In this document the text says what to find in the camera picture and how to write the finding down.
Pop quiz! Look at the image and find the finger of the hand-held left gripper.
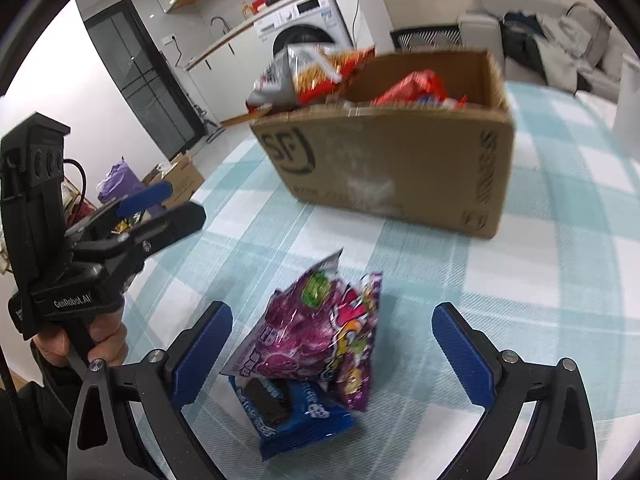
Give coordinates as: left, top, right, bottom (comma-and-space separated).
65, 181, 174, 241
70, 203, 207, 293

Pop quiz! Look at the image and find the purple candy packet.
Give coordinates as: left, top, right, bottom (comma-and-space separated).
220, 247, 383, 413

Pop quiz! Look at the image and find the white washing machine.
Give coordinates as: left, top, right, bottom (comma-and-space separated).
252, 0, 353, 58

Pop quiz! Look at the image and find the printed cardboard box on floor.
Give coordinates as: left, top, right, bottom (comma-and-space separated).
142, 152, 206, 208

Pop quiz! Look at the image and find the grey white noodle snack bag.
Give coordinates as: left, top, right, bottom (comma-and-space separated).
246, 44, 376, 113

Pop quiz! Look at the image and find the grey sofa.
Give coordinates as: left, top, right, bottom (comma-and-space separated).
457, 0, 631, 96

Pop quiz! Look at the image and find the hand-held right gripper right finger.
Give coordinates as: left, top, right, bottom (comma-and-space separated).
431, 302, 598, 480

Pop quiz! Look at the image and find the person's left hand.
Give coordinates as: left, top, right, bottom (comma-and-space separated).
32, 305, 129, 376

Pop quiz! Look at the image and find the pile of dark clothing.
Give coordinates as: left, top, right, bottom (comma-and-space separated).
500, 10, 551, 83

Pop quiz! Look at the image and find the white counter cabinet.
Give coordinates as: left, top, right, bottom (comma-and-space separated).
182, 20, 281, 126

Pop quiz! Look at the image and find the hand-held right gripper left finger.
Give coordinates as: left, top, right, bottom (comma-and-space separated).
65, 301, 234, 480

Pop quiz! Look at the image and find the person's left forearm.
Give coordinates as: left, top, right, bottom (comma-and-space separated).
0, 355, 86, 480

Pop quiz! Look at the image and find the chair with patterned back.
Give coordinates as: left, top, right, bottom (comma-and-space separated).
390, 25, 463, 53

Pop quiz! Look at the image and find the blue cookie packet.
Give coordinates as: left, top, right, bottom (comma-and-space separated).
227, 375, 356, 461

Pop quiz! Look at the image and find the large red white snack bag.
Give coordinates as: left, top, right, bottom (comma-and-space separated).
372, 70, 468, 110

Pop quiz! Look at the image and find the grey cushion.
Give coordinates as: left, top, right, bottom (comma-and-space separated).
560, 2, 613, 68

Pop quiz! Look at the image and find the brown cardboard box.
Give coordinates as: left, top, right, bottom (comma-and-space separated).
250, 50, 516, 239

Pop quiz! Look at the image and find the purple bag on floor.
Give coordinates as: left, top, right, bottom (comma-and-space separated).
97, 160, 146, 206

